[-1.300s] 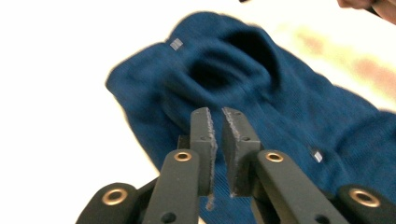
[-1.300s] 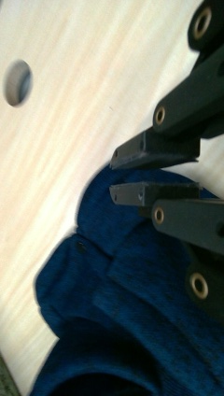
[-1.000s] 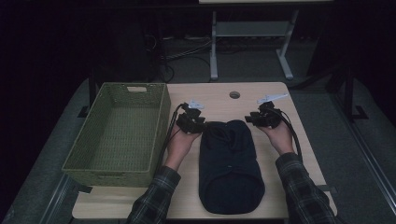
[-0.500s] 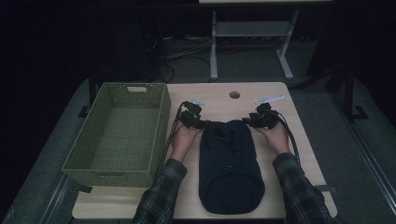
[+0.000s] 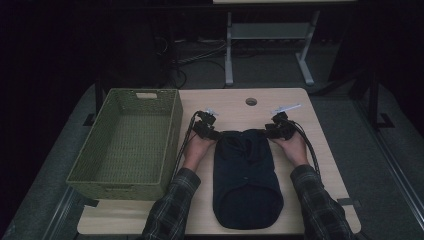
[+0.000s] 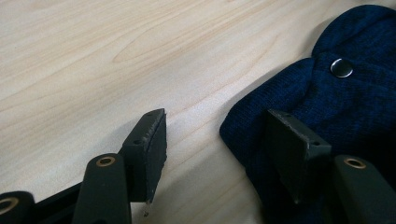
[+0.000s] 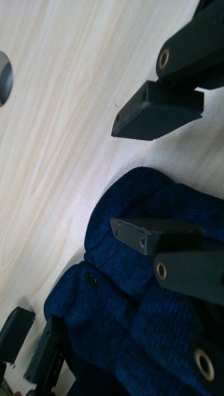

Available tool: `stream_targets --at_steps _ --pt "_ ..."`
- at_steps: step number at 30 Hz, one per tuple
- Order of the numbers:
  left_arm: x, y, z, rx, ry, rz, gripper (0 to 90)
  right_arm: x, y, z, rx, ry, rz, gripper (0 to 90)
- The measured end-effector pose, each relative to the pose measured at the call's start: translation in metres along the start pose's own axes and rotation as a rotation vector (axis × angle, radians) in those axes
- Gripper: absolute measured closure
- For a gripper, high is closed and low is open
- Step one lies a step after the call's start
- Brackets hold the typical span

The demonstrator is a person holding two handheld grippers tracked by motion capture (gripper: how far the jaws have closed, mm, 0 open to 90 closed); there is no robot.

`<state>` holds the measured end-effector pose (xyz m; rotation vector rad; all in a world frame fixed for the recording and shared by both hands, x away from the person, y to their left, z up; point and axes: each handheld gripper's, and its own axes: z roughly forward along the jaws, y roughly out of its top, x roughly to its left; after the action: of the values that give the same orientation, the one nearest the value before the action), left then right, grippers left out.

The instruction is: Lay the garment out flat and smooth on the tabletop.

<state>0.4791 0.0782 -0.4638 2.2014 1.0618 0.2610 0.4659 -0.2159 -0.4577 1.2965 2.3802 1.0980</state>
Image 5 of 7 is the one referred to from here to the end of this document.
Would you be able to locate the person's left hand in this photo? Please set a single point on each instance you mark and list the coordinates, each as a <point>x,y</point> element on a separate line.
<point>195,150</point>

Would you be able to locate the person's right hand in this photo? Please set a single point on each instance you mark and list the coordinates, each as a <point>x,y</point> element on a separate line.
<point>295,150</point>

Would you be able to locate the black tape strip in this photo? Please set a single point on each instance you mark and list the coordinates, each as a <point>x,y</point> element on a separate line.
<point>350,202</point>
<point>88,202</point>

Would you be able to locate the white metal desk frame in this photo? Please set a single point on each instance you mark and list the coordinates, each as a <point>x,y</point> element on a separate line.
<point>266,31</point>

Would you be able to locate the dark navy garment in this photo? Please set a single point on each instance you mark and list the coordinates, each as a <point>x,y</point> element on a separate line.
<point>246,180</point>

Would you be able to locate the green woven basket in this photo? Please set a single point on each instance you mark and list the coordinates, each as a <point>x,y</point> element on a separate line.
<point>100,140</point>

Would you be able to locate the black metal post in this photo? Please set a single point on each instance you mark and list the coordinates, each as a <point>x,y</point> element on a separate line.
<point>98,96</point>
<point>373,100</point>

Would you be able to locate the aluminium floor rail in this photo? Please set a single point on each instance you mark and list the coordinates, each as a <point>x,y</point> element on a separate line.
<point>393,160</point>
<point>60,213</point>

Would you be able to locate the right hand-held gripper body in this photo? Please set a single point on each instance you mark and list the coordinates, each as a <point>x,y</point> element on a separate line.
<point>285,128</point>

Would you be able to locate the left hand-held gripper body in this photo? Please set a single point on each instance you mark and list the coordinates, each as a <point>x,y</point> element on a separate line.
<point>205,125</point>

